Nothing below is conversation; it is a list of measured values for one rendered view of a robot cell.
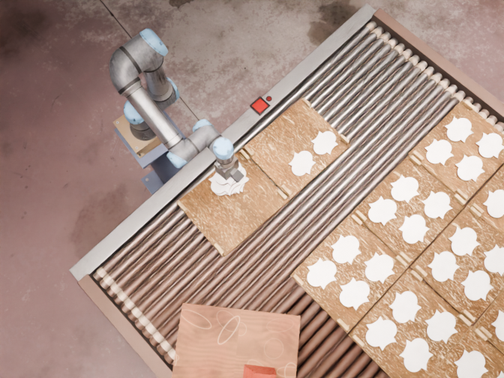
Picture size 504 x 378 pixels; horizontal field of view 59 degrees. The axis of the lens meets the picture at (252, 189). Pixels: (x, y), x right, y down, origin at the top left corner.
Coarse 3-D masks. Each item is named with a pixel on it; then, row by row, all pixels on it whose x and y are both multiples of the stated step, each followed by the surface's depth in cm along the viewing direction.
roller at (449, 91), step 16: (448, 96) 230; (432, 112) 227; (416, 128) 225; (400, 144) 223; (384, 160) 220; (368, 176) 218; (352, 192) 216; (336, 208) 213; (320, 224) 211; (304, 240) 209; (288, 256) 207; (272, 272) 205; (256, 288) 203; (240, 304) 201
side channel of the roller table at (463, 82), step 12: (384, 12) 241; (384, 24) 240; (396, 24) 239; (396, 36) 239; (408, 36) 237; (408, 48) 239; (420, 48) 234; (420, 60) 239; (432, 60) 232; (444, 60) 232; (444, 72) 231; (456, 72) 230; (456, 84) 231; (468, 84) 228; (468, 96) 231; (480, 96) 226; (492, 96) 226; (492, 108) 224
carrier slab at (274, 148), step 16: (288, 112) 226; (304, 112) 226; (272, 128) 224; (288, 128) 224; (304, 128) 224; (320, 128) 223; (256, 144) 221; (272, 144) 221; (288, 144) 221; (304, 144) 221; (256, 160) 219; (272, 160) 219; (288, 160) 219; (320, 160) 218; (272, 176) 216; (288, 176) 216; (304, 176) 216
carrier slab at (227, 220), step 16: (240, 160) 219; (208, 176) 217; (256, 176) 217; (192, 192) 215; (208, 192) 215; (240, 192) 214; (256, 192) 214; (272, 192) 214; (192, 208) 212; (208, 208) 212; (224, 208) 212; (240, 208) 212; (256, 208) 212; (272, 208) 212; (208, 224) 210; (224, 224) 210; (240, 224) 210; (256, 224) 210; (208, 240) 208; (224, 240) 208; (240, 240) 208; (224, 256) 206
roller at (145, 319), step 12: (408, 60) 237; (396, 72) 235; (384, 84) 233; (372, 96) 230; (360, 108) 228; (348, 120) 226; (216, 252) 208; (204, 264) 207; (192, 276) 205; (180, 288) 204; (168, 300) 202; (156, 312) 201; (144, 324) 199
